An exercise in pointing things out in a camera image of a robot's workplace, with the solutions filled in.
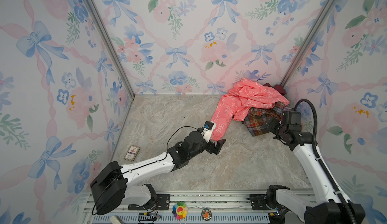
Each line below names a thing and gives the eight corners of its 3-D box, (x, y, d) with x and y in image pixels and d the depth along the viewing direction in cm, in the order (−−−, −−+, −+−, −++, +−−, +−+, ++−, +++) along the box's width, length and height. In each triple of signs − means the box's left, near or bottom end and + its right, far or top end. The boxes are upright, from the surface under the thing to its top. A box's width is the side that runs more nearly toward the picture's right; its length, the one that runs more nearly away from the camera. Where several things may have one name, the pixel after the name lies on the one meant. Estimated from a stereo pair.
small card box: (124, 159, 90) (123, 158, 88) (132, 146, 95) (130, 144, 93) (134, 162, 89) (132, 160, 87) (140, 148, 94) (139, 146, 92)
